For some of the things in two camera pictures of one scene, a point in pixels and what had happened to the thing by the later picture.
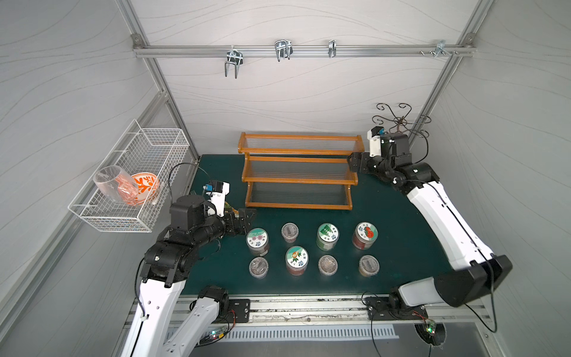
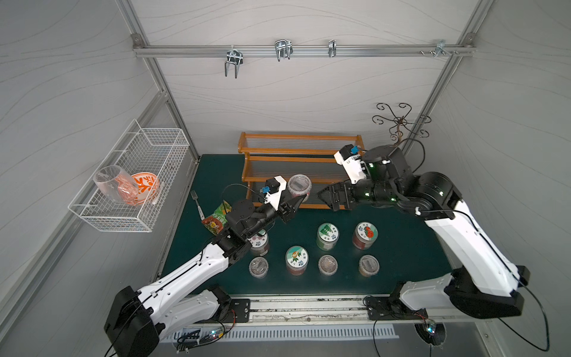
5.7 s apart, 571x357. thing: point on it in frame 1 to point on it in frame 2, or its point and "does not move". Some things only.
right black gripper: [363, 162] to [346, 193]
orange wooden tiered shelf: [304, 172] does not move
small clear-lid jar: [328, 265] does not move
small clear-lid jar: [369, 265] does not move
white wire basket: [131, 185] does not move
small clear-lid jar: [259, 268] does not move
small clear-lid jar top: [290, 232] to [299, 185]
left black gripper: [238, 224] to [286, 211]
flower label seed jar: [257, 241] does not move
